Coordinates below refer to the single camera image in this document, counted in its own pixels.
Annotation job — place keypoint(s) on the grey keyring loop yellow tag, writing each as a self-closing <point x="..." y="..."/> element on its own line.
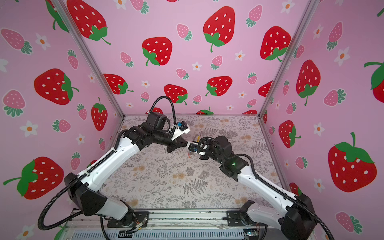
<point x="196" y="139"/>

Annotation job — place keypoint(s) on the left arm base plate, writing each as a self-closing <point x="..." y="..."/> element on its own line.
<point x="130" y="220"/>

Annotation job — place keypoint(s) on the aluminium frame rail front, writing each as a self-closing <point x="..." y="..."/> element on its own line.
<point x="170" y="224"/>

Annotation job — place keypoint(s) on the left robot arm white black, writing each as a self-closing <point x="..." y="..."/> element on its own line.
<point x="85" y="187"/>

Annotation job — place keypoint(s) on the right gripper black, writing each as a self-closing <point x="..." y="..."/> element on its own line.
<point x="203" y="157"/>

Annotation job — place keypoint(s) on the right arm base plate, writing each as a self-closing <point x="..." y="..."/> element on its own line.
<point x="236" y="218"/>

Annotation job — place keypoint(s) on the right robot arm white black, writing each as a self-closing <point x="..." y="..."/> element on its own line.
<point x="294" y="213"/>

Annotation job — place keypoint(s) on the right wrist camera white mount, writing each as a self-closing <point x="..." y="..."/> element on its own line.
<point x="194" y="148"/>

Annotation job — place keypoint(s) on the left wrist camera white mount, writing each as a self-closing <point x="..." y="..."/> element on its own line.
<point x="179" y="129"/>

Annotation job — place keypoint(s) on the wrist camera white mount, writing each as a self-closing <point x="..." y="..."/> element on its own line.
<point x="194" y="148"/>
<point x="179" y="129"/>

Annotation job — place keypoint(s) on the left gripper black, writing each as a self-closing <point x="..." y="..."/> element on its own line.
<point x="176" y="144"/>

